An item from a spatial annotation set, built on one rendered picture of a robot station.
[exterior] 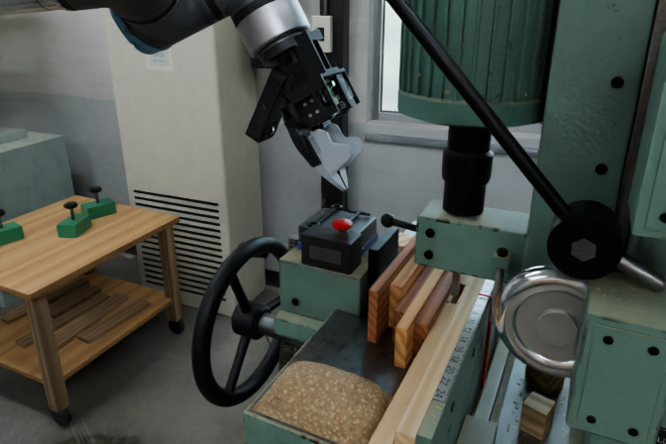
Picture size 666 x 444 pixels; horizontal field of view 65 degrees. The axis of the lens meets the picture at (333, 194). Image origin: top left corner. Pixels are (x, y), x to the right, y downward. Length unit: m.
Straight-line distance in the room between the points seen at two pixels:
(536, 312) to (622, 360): 0.10
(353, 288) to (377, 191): 1.47
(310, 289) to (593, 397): 0.42
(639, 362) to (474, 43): 0.32
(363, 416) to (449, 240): 0.23
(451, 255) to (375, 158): 1.51
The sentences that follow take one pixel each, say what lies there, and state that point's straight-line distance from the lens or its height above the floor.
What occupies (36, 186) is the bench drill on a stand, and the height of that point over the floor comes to 0.50.
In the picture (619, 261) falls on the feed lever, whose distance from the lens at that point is 0.51.
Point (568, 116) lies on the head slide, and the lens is 0.57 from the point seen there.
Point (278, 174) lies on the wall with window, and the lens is 2.37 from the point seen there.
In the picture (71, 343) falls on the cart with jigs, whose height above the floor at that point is 0.18.
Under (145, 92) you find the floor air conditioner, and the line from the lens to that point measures 2.29.
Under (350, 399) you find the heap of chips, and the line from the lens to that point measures 0.59.
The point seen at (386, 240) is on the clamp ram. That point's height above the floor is 0.99.
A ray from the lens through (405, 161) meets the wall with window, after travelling 2.13.
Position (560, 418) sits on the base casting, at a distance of 0.82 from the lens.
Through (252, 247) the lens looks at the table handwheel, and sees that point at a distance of 0.86.
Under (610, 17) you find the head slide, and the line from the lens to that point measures 0.56.
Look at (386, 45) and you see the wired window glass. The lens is 2.15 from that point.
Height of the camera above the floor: 1.32
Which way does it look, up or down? 20 degrees down
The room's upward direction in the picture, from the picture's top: straight up
